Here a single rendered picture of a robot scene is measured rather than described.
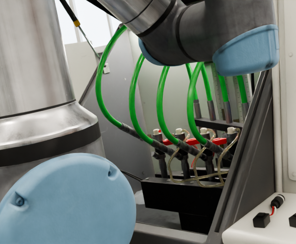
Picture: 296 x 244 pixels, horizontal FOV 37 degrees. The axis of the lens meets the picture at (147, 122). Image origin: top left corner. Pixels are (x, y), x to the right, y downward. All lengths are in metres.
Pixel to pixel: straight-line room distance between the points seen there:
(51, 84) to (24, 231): 0.11
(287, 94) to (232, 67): 0.50
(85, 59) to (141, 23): 3.73
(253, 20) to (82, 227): 0.28
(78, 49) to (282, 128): 3.42
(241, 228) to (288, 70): 0.36
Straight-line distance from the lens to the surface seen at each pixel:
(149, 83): 1.57
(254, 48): 0.49
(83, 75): 4.26
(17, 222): 0.33
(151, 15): 0.57
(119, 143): 1.54
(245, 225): 0.85
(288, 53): 0.99
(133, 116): 1.03
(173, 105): 1.52
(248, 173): 0.92
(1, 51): 0.35
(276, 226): 0.84
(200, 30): 0.53
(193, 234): 0.92
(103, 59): 1.09
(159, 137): 1.20
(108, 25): 6.19
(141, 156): 1.61
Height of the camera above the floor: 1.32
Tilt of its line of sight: 9 degrees down
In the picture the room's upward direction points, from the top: 11 degrees counter-clockwise
